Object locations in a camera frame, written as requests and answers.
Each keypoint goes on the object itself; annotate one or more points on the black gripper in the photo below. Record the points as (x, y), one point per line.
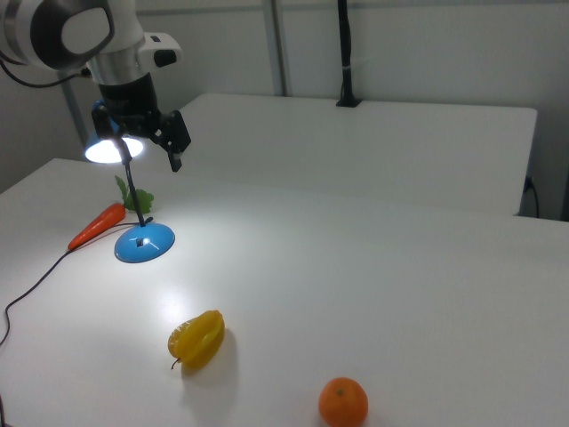
(131, 104)

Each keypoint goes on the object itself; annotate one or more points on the blue desk lamp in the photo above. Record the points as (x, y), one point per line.
(142, 242)

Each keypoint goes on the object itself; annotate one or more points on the orange toy carrot with leaves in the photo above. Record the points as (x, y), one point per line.
(100, 224)

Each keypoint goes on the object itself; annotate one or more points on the yellow toy starfruit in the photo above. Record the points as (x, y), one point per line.
(197, 338)

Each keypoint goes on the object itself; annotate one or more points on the black pole with clamp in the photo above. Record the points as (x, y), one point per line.
(346, 44)

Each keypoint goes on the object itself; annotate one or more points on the orange toy mandarin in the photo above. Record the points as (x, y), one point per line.
(342, 402)

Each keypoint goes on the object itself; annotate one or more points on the gray metal frame post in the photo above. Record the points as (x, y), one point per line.
(280, 44)
(74, 113)

